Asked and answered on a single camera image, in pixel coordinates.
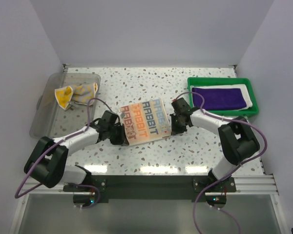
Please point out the clear grey plastic bin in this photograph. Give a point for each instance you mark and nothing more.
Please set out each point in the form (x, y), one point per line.
(53, 121)

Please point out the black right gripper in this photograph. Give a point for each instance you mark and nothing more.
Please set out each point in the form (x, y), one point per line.
(176, 130)

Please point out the purple towel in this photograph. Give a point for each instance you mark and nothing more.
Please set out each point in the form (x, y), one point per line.
(219, 99)

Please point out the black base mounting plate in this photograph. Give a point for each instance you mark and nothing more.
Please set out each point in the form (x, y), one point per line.
(147, 187)

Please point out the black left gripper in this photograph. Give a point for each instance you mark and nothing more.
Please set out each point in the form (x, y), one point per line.
(121, 140)

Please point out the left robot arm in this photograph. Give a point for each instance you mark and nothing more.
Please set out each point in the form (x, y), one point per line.
(47, 163)

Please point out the aluminium frame rail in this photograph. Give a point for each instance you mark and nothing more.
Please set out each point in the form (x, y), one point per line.
(259, 184)

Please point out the green plastic tray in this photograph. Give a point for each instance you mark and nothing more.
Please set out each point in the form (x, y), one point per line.
(207, 82)

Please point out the yellow grey patterned towel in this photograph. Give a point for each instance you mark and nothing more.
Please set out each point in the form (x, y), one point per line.
(80, 94)

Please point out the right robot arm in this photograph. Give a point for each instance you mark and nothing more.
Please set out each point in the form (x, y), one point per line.
(237, 139)

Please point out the white towel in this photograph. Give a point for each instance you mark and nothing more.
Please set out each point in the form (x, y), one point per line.
(243, 89)

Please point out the colourful patterned towel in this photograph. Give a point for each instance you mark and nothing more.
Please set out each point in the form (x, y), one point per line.
(145, 121)

